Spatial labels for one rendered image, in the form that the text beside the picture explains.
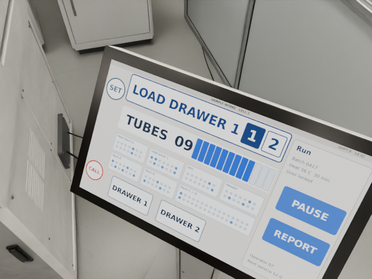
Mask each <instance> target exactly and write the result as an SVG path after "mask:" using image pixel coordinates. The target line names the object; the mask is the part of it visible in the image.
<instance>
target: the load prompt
mask: <svg viewBox="0 0 372 279"><path fill-rule="evenodd" d="M125 100H126V101H128V102H131V103H133V104H135V105H138V106H140V107H143V108H145V109H148V110H150V111H153V112H155V113H158V114H160V115H162V116H165V117H167V118H170V119H172V120H175V121H177V122H180V123H182V124H184V125H187V126H189V127H192V128H194V129H196V130H199V131H202V132H204V133H207V134H209V135H211V136H214V137H216V138H219V139H221V140H223V141H226V142H229V143H231V144H233V145H236V146H238V147H241V148H243V149H245V150H248V151H250V152H253V153H256V154H258V155H260V156H263V157H265V158H267V159H270V160H272V161H275V162H277V163H279V164H281V163H282V161H283V158H284V156H285V154H286V151H287V149H288V146H289V145H290V142H291V139H292V137H293V135H294V134H292V133H289V132H286V131H284V130H281V129H279V128H276V127H273V126H271V125H268V124H266V123H263V122H260V121H258V120H255V119H253V118H250V117H247V116H244V115H242V114H239V113H237V112H234V111H231V110H228V109H226V108H223V107H221V106H218V105H215V104H212V103H211V102H207V101H205V100H202V99H200V98H197V97H195V96H192V95H189V94H186V93H184V92H181V91H179V90H176V89H173V88H171V87H168V86H165V85H163V84H160V83H158V82H155V81H152V80H150V79H147V78H145V77H142V76H139V75H136V74H134V73H132V75H131V79H130V83H129V86H128V89H127V94H126V97H125Z"/></svg>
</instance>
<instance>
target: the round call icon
mask: <svg viewBox="0 0 372 279"><path fill-rule="evenodd" d="M105 167H106V165H105V164H103V163H101V162H99V161H97V160H95V159H93V158H91V157H89V156H88V158H87V162H86V166H85V170H84V175H83V176H85V177H87V178H89V179H91V180H93V181H95V182H97V183H99V184H101V182H102V177H103V175H104V171H105Z"/></svg>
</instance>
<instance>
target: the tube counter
mask: <svg viewBox="0 0 372 279"><path fill-rule="evenodd" d="M170 150H171V151H173V152H175V153H177V154H180V155H182V156H185V157H187V158H189V159H191V160H194V161H196V162H198V163H200V164H203V165H205V166H207V167H209V168H212V169H214V170H216V171H218V172H221V173H223V174H226V175H228V176H230V177H232V178H235V179H237V180H239V181H241V182H244V183H246V184H248V185H250V186H253V187H255V188H257V189H259V190H262V191H264V192H267V193H269V191H270V189H271V186H272V184H273V181H274V180H275V177H276V174H277V172H278V169H276V168H274V167H271V166H268V165H266V164H264V163H261V162H259V161H257V160H254V159H252V158H250V157H247V156H245V155H243V154H240V153H237V152H235V151H232V150H230V149H228V148H225V147H223V146H221V145H218V144H216V143H214V142H211V141H208V140H207V139H204V138H201V137H199V136H196V135H194V134H192V133H189V132H187V131H185V130H182V129H180V128H177V131H176V134H175V137H174V140H173V143H172V147H171V149H170Z"/></svg>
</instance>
